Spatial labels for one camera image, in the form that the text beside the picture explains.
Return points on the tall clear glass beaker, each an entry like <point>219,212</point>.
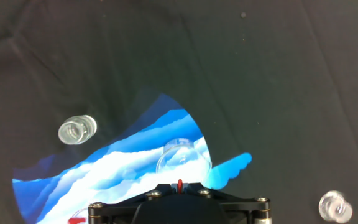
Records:
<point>182,158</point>

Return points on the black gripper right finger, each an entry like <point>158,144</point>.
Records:
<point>250,213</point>

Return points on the black cloth with blue print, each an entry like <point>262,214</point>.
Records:
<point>259,77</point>

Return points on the glass bottle stopper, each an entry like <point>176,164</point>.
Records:
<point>335,207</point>

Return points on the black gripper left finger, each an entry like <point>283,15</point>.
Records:
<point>113,213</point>

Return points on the small clear glass vial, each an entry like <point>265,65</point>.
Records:
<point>77,130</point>

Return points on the red bulb glass dropper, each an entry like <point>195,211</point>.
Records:
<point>180,185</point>
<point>77,220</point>

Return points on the short glass beaker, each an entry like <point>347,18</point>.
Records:
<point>79,213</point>

